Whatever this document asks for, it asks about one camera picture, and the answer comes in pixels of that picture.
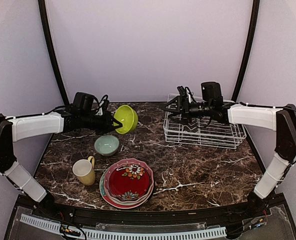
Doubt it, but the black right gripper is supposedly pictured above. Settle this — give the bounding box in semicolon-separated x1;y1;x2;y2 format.
162;95;213;125

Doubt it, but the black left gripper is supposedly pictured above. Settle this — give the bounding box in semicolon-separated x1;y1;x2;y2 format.
81;110;123;135

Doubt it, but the lime green cup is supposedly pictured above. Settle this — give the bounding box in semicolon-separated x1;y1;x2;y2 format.
113;105;138;135

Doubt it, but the pale green glass cup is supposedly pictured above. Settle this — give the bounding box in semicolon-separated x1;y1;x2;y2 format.
94;135;120;157

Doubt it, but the pink dotted bowl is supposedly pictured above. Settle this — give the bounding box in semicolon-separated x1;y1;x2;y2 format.
104;158;155;204

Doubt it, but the pale yellow mug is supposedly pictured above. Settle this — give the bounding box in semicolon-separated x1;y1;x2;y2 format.
72;156;96;186

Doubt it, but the small red flower plate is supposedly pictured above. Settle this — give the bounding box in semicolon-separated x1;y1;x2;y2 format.
108;163;151;202

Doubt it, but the striped rim cream plate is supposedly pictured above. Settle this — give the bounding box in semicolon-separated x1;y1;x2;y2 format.
147;188;155;200

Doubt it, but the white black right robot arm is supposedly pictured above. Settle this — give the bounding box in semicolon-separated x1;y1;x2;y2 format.
162;81;296;217

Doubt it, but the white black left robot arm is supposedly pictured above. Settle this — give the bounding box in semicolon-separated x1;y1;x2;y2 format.
0;92;123;218

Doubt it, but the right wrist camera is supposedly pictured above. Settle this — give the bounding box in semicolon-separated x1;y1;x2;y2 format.
177;86;195;103

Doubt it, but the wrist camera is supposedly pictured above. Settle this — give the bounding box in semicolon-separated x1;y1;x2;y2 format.
95;94;109;116
177;86;195;103

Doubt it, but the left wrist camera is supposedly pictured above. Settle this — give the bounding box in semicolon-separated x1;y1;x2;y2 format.
95;94;109;116

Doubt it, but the white wire dish rack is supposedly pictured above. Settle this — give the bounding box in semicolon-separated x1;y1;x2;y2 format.
163;94;247;149

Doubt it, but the white slotted cable duct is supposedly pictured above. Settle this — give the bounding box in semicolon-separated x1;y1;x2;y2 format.
20;214;227;240

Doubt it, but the right black frame post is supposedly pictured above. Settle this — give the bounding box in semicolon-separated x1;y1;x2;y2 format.
231;0;260;102

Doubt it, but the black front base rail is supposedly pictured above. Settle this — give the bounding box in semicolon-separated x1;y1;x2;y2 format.
15;192;286;227

